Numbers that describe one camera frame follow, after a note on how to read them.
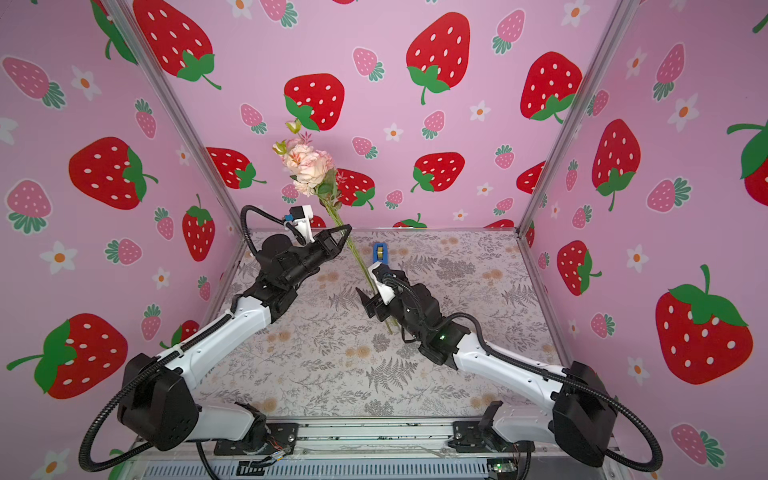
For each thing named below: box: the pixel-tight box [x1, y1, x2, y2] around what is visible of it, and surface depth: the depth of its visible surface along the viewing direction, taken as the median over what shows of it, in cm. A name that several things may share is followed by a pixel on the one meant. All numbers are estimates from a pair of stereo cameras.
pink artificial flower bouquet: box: [273, 119, 394, 333], surface depth 67 cm
